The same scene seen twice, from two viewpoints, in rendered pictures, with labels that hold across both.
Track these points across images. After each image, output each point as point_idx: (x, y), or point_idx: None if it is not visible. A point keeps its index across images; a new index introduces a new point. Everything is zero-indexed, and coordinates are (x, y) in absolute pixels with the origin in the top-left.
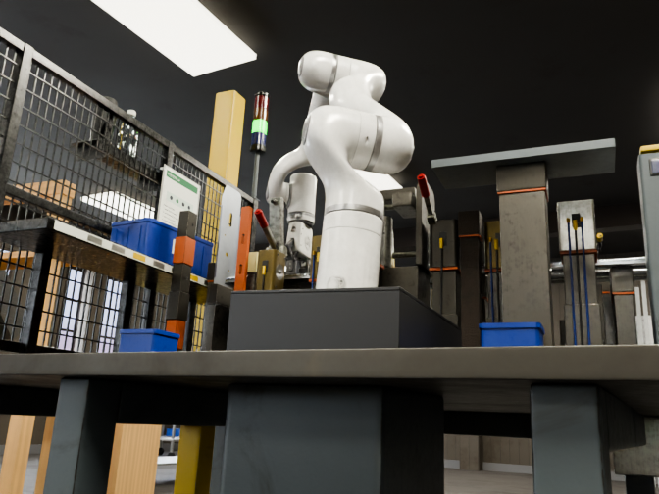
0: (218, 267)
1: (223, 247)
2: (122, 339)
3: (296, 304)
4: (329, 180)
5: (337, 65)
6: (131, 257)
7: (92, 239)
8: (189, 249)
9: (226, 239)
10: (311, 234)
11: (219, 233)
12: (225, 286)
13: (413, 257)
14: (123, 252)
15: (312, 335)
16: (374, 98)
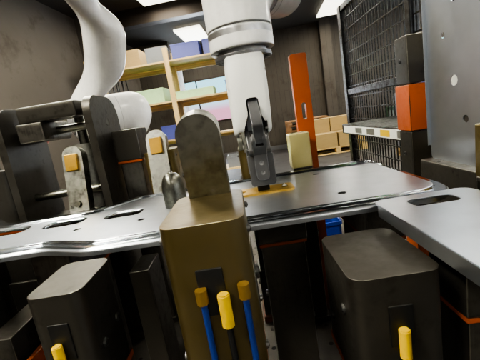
0: (436, 120)
1: (441, 69)
2: (328, 218)
3: None
4: None
5: None
6: (379, 136)
7: (357, 131)
8: (402, 105)
9: (446, 44)
10: (226, 76)
11: (424, 47)
12: (437, 163)
13: (52, 198)
14: (373, 133)
15: None
16: (68, 3)
